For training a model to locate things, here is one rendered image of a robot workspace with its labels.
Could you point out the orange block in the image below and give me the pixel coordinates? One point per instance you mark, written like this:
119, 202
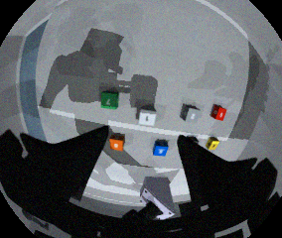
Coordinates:
117, 142

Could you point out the yellow block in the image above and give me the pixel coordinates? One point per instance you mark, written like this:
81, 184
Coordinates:
212, 143

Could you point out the red block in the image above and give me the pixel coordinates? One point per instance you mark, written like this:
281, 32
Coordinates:
218, 113

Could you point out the blue block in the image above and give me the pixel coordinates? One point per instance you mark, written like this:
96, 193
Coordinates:
160, 149

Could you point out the green block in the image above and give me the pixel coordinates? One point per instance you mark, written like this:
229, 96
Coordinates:
109, 100

